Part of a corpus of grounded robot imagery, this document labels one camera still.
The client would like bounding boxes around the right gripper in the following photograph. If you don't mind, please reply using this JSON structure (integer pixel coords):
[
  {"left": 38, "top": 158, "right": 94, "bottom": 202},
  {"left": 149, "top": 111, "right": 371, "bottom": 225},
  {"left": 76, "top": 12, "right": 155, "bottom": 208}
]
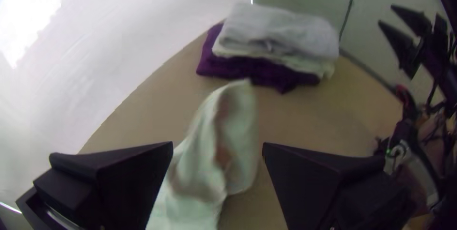
[{"left": 378, "top": 4, "right": 457, "bottom": 88}]

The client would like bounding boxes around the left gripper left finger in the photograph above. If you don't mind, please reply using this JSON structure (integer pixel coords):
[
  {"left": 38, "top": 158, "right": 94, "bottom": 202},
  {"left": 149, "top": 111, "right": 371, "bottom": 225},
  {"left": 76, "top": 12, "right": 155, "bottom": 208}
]
[{"left": 15, "top": 141, "right": 174, "bottom": 230}]

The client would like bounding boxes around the white printed t-shirt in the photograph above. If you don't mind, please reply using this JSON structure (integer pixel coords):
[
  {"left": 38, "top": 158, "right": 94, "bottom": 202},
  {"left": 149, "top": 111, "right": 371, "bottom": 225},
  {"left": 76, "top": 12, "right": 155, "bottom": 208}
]
[{"left": 145, "top": 79, "right": 259, "bottom": 230}]

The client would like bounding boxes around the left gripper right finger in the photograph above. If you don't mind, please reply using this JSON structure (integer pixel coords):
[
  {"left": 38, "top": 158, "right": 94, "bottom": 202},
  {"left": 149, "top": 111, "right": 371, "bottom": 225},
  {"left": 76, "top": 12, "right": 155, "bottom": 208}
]
[{"left": 261, "top": 142, "right": 418, "bottom": 230}]

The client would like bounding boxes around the pile of folded clothes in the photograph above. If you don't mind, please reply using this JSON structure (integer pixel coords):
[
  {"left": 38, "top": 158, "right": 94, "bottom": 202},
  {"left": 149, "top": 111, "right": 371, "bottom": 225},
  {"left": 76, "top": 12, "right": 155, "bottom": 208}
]
[{"left": 195, "top": 2, "right": 340, "bottom": 94}]

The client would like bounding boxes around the black cable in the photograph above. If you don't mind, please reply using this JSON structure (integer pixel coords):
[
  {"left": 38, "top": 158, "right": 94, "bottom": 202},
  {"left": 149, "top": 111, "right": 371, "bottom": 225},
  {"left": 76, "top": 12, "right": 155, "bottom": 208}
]
[{"left": 338, "top": 0, "right": 360, "bottom": 41}]

